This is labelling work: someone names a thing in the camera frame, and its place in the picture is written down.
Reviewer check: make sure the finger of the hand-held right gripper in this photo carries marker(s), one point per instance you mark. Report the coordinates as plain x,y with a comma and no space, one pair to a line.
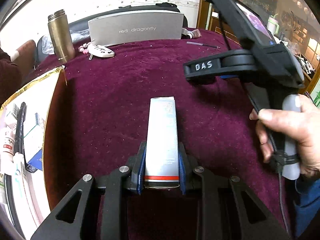
225,63

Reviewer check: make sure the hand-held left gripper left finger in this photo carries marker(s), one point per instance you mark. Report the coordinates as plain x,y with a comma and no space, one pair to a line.
140,175

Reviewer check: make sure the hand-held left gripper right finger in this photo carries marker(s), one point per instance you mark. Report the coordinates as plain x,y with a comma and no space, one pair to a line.
182,175

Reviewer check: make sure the grey box with red stripe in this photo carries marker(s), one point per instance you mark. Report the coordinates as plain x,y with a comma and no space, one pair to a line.
162,135

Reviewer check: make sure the blue white box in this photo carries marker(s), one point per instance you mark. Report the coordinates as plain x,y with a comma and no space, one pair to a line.
35,162

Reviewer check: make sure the white green box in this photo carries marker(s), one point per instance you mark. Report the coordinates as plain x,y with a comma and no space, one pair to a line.
35,130

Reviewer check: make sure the long black cosmetic tube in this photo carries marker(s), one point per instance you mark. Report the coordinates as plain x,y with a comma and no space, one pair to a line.
20,127

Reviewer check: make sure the white bottle with red label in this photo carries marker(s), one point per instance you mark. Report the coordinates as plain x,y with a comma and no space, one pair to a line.
7,142

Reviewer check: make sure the small white barcode box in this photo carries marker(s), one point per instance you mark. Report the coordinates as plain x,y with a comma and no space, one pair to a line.
12,115

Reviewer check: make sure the person's right hand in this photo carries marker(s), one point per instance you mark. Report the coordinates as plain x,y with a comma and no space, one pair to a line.
310,135

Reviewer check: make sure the white black pen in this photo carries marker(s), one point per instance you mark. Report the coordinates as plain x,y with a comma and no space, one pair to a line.
200,44

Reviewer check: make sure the white cup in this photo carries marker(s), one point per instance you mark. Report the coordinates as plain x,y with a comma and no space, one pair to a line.
272,25

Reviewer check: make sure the small cosmetic tube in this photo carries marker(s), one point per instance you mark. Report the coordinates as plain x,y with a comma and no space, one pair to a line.
191,33

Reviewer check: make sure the wooden display cabinet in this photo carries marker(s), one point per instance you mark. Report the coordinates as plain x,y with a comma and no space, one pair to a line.
295,17

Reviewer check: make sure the dark cloth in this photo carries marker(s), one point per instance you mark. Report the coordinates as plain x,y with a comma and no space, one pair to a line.
166,6

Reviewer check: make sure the purple velvet tablecloth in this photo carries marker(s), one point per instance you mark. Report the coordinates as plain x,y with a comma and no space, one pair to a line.
112,92

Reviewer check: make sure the grey shoe box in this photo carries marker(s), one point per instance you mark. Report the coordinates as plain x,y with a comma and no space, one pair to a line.
137,30

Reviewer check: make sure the white tube with teal print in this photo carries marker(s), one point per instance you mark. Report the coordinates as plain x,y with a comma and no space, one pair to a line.
18,166

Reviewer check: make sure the white patterned key case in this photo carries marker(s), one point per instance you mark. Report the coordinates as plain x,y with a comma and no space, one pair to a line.
102,52

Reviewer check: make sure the blue jeans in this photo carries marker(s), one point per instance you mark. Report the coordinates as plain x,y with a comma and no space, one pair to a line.
307,205

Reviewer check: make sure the gold thermos flask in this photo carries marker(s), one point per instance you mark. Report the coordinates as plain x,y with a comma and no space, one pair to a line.
61,40

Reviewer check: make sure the clear plastic bag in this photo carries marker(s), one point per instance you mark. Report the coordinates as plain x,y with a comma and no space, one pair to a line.
46,45

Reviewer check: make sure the brown leather chair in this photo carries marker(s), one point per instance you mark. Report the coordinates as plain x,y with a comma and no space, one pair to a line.
25,53

